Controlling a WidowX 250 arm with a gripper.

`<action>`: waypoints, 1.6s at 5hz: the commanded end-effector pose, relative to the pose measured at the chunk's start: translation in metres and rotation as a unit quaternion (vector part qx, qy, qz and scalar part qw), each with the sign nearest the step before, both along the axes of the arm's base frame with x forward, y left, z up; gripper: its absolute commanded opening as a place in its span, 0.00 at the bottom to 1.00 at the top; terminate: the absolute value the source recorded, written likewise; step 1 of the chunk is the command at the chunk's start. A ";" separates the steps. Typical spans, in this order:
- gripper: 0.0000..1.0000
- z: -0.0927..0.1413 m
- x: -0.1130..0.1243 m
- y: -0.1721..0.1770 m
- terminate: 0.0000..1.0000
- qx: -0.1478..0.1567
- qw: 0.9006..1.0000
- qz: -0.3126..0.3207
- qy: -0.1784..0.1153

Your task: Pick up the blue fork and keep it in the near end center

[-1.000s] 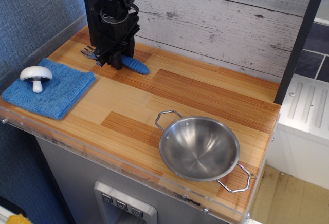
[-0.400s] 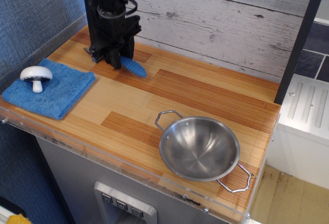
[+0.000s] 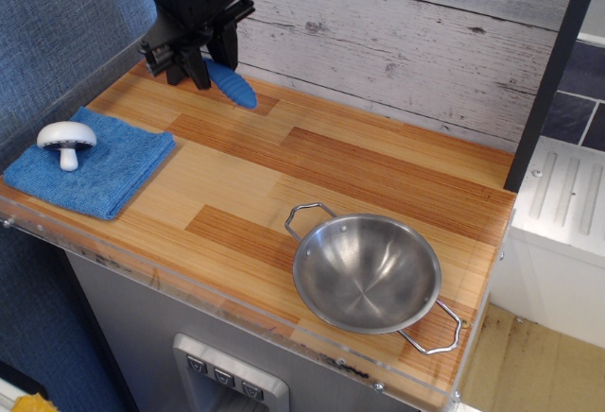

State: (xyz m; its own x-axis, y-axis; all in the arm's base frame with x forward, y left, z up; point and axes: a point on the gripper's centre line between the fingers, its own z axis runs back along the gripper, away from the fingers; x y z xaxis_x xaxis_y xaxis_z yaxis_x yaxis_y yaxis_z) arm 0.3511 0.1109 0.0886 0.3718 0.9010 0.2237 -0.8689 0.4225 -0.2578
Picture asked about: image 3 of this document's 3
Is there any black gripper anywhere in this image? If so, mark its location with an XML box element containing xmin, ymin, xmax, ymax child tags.
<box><xmin>139</xmin><ymin>0</ymin><xmax>254</xmax><ymax>90</ymax></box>

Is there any blue handled fork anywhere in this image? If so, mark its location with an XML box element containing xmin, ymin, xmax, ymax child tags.
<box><xmin>204</xmin><ymin>58</ymin><xmax>258</xmax><ymax>110</ymax></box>

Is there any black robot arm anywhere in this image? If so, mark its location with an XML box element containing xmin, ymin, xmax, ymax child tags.
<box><xmin>139</xmin><ymin>0</ymin><xmax>255</xmax><ymax>90</ymax></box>

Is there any blue folded cloth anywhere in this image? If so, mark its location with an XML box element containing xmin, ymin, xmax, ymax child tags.
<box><xmin>4</xmin><ymin>107</ymin><xmax>176</xmax><ymax>220</ymax></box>

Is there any white toy mushroom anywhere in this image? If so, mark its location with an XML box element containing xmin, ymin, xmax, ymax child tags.
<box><xmin>37</xmin><ymin>121</ymin><xmax>97</xmax><ymax>172</ymax></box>

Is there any grey dispenser panel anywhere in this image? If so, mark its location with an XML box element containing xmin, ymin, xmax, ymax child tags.
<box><xmin>173</xmin><ymin>334</ymin><xmax>290</xmax><ymax>411</ymax></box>

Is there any yellow object at corner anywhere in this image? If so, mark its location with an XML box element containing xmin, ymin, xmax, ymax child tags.
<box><xmin>10</xmin><ymin>394</ymin><xmax>59</xmax><ymax>412</ymax></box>

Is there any white ribbed cabinet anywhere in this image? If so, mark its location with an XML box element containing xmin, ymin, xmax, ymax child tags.
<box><xmin>490</xmin><ymin>137</ymin><xmax>604</xmax><ymax>347</ymax></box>

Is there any steel bowl with handles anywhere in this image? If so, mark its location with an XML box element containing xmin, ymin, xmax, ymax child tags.
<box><xmin>285</xmin><ymin>203</ymin><xmax>462</xmax><ymax>355</ymax></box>

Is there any black vertical post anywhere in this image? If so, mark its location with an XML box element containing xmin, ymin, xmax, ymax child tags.
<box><xmin>504</xmin><ymin>0</ymin><xmax>592</xmax><ymax>193</ymax></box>

